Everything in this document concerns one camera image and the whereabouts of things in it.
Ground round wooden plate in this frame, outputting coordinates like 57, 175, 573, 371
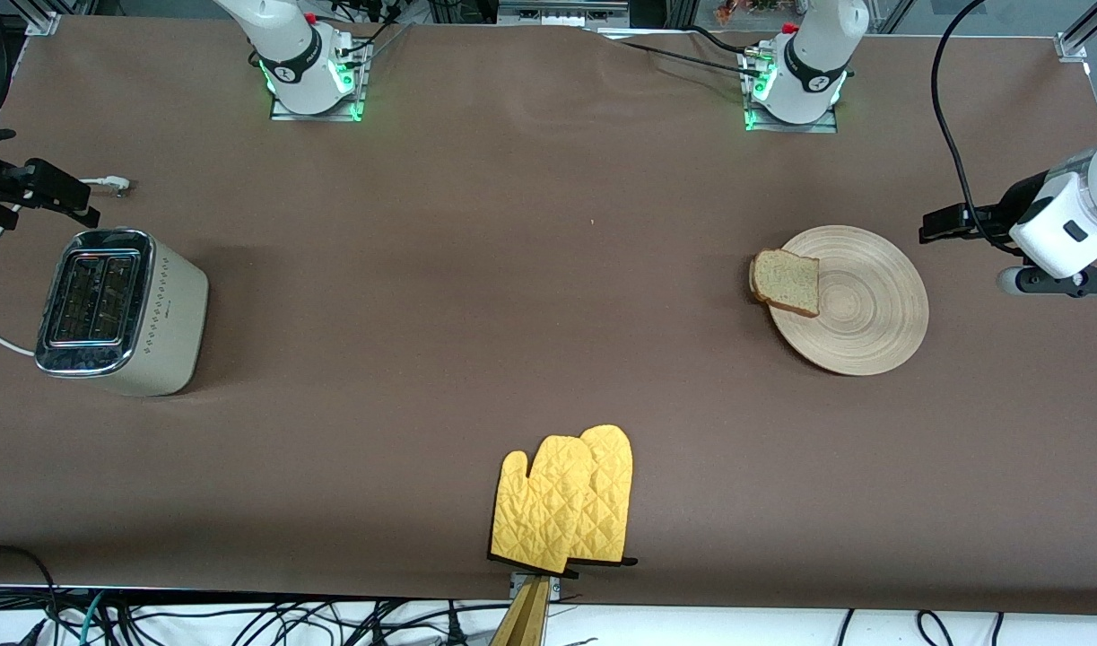
767, 224, 931, 377

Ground brown bread slice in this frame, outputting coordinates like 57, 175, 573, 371
749, 249, 822, 319

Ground cream and chrome toaster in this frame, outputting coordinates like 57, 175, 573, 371
34, 228, 211, 398

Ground yellow quilted oven mitt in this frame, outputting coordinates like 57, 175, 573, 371
489, 435, 596, 576
566, 424, 640, 567

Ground brown table cover sheet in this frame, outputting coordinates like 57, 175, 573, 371
0, 15, 1097, 616

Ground grey metal box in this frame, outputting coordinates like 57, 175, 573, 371
497, 0, 631, 28

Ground wooden beam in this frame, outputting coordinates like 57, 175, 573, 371
489, 578, 552, 646

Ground white toaster power cord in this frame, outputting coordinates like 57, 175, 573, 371
0, 176, 133, 357

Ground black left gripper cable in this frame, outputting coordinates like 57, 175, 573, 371
930, 0, 1017, 258

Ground aluminium frame profile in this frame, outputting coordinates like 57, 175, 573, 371
26, 0, 98, 38
1054, 0, 1097, 64

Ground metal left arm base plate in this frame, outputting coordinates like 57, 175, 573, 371
742, 49, 840, 135

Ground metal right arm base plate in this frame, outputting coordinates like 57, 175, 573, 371
269, 34, 371, 123

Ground black left arm base cable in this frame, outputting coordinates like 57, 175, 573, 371
597, 31, 757, 74

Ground looped black floor cable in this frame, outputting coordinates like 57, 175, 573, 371
0, 544, 62, 646

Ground teal cable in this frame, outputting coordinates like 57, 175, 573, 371
78, 589, 109, 646

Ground small metal bracket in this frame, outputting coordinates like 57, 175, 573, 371
509, 572, 563, 602

